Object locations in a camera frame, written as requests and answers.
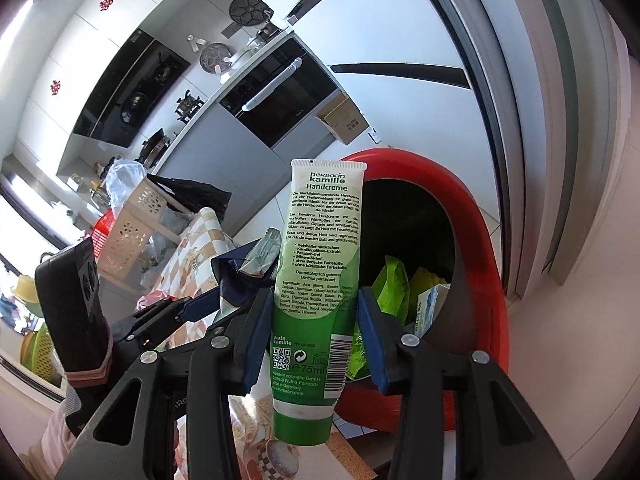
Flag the white wall cabinets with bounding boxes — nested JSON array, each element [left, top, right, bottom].
[[0, 0, 211, 161]]

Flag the blue white cardboard box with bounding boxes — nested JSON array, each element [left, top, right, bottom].
[[416, 284, 451, 338]]

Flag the red plastic chair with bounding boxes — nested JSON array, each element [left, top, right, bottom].
[[332, 149, 511, 433]]

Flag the plastic bags on chair seat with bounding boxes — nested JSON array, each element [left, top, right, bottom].
[[142, 205, 193, 291]]

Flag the beige plastic chair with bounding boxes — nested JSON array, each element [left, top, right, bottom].
[[97, 177, 196, 281]]

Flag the crumpled clear plastic bag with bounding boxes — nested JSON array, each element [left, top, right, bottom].
[[105, 159, 148, 211]]

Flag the dark cooking pot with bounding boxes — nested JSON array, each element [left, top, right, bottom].
[[175, 91, 203, 123]]

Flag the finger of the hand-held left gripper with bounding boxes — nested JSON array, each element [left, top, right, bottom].
[[131, 290, 226, 331]]

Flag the black plastic bag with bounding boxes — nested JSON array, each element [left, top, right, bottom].
[[147, 174, 232, 221]]

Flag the round grey steamer plate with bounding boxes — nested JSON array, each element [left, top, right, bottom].
[[200, 42, 232, 73]]

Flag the green plastic bag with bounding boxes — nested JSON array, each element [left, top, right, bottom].
[[350, 255, 448, 380]]

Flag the brown cardboard box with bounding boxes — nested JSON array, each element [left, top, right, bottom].
[[315, 94, 370, 146]]

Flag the person's left forearm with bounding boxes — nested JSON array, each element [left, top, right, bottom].
[[20, 342, 115, 468]]

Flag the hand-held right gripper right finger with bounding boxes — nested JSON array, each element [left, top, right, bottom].
[[356, 286, 576, 480]]

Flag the black built-in oven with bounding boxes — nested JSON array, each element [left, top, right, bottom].
[[218, 31, 341, 150]]

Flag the green plastic basket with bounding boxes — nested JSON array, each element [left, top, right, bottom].
[[20, 320, 61, 386]]

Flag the white refrigerator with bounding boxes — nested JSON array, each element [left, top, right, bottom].
[[287, 0, 501, 226]]

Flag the grey sliding door frame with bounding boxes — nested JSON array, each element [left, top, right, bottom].
[[410, 0, 640, 311]]

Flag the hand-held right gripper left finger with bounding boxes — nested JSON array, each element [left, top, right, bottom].
[[52, 287, 275, 480]]

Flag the green white hand cream tube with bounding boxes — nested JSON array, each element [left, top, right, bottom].
[[271, 158, 368, 445]]

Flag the red plastic basket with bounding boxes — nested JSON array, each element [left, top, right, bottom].
[[89, 209, 118, 256]]

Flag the yellow plastic bowl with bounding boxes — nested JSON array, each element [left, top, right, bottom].
[[10, 277, 41, 306]]

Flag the dark blue wrapper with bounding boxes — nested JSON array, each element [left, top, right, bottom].
[[212, 255, 281, 321]]

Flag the round dark wall tray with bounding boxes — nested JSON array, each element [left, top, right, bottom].
[[229, 0, 266, 26]]

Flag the checkered printed tablecloth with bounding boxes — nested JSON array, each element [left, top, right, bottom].
[[135, 210, 381, 480]]

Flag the grey kitchen counter cabinet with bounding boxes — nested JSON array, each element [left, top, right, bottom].
[[57, 25, 346, 241]]

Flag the silver foil packet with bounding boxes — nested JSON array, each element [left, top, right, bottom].
[[239, 228, 282, 277]]

